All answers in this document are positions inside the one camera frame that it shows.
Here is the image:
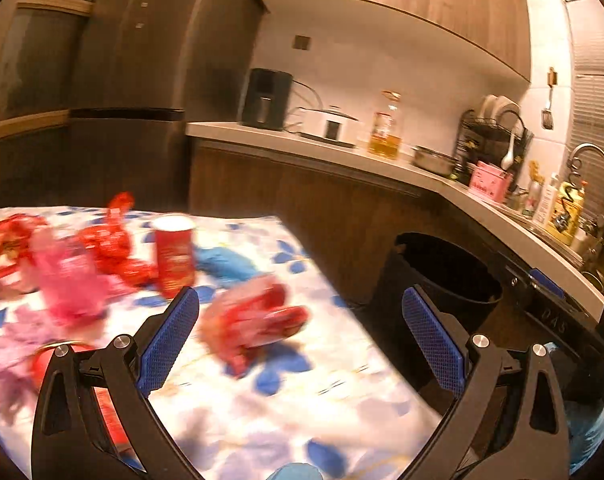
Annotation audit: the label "red paper cup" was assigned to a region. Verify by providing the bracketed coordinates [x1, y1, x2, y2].
[150, 213, 197, 300]

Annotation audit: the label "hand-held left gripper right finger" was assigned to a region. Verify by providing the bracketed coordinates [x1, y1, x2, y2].
[399, 285, 570, 480]

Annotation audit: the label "white rice cooker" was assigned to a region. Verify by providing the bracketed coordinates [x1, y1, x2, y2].
[309, 106, 359, 142]

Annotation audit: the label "black trash bin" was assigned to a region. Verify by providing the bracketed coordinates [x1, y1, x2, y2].
[369, 232, 504, 396]

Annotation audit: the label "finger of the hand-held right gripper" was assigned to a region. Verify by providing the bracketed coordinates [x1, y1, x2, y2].
[502, 260, 568, 311]

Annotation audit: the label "hanging spatula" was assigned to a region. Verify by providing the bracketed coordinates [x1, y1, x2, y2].
[541, 67, 558, 131]

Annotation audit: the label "purple plastic bag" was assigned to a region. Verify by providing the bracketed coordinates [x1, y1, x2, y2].
[0, 305, 52, 421]

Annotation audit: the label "blue floral tablecloth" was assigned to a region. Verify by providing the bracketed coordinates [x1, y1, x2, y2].
[0, 205, 445, 480]

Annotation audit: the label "steel pot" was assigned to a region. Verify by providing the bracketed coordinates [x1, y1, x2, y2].
[411, 145, 460, 176]

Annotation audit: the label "black power cable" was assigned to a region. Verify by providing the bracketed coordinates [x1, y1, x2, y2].
[282, 80, 327, 133]

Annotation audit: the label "glass door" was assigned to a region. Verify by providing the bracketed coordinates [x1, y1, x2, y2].
[0, 0, 95, 211]

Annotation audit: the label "utensil holder jar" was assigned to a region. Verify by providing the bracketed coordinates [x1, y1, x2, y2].
[524, 161, 543, 216]

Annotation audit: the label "black dish rack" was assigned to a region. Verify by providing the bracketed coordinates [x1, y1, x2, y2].
[454, 109, 533, 186]

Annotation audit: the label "black air fryer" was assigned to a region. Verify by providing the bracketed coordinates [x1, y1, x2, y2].
[238, 67, 293, 132]

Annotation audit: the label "window blinds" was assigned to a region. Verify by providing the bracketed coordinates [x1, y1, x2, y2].
[559, 0, 604, 221]

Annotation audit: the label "dark refrigerator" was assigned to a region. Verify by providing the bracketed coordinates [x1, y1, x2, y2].
[66, 0, 263, 211]

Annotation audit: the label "cooking oil bottle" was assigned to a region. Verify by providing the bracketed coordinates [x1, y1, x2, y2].
[368, 91, 403, 161]

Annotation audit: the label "pink plastic bag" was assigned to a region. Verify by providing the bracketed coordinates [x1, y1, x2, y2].
[29, 227, 107, 331]

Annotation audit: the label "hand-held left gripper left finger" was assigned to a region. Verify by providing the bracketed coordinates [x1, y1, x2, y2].
[30, 286, 205, 480]

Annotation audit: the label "metal faucet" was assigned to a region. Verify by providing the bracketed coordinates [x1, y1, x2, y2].
[564, 143, 604, 221]

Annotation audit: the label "blue glove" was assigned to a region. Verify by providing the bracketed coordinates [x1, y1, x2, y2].
[194, 246, 263, 281]

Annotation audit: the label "red and pink wrapper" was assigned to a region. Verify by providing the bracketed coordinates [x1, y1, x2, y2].
[199, 281, 313, 378]

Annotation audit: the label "wooden upper cabinet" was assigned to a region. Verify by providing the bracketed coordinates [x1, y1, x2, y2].
[252, 0, 533, 83]

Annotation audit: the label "blue cloth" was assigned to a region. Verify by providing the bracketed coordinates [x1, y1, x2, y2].
[547, 342, 604, 476]

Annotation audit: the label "pink box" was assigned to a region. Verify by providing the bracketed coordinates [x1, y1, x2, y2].
[469, 161, 514, 204]

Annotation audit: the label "white ladle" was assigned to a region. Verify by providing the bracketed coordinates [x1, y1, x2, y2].
[500, 127, 518, 171]

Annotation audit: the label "wooden kitchen counter cabinet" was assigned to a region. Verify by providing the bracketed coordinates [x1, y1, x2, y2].
[186, 121, 604, 361]

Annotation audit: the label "yellow dish soap bottle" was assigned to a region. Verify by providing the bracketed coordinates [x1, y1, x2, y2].
[544, 180, 585, 246]

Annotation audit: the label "red plastic bag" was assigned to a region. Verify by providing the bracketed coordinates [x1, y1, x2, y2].
[0, 214, 47, 281]
[79, 192, 159, 288]

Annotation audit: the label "white bottle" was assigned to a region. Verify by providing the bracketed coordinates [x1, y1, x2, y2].
[532, 172, 560, 231]

